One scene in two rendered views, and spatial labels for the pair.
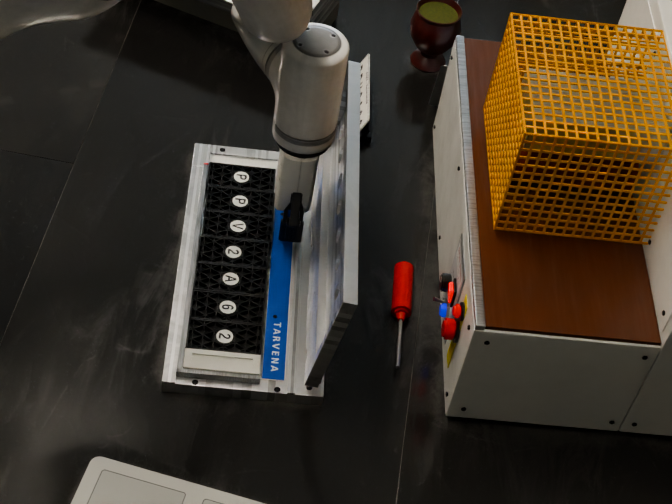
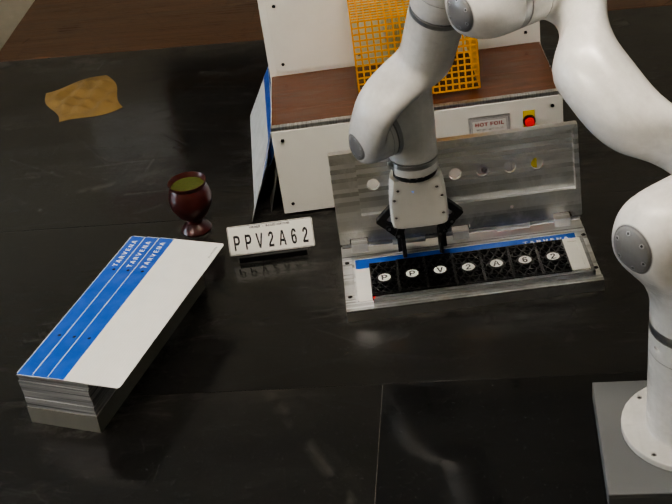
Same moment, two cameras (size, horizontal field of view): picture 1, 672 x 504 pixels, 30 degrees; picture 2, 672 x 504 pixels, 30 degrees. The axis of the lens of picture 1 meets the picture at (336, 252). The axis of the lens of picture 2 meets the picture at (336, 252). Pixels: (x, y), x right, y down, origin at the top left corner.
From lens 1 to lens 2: 2.23 m
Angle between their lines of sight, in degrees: 60
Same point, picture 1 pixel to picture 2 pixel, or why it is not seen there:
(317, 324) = (547, 191)
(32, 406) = not seen: hidden behind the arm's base
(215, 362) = (578, 256)
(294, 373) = (566, 228)
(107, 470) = not seen: outside the picture
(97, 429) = not seen: hidden behind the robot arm
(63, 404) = (640, 330)
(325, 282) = (506, 195)
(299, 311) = (507, 236)
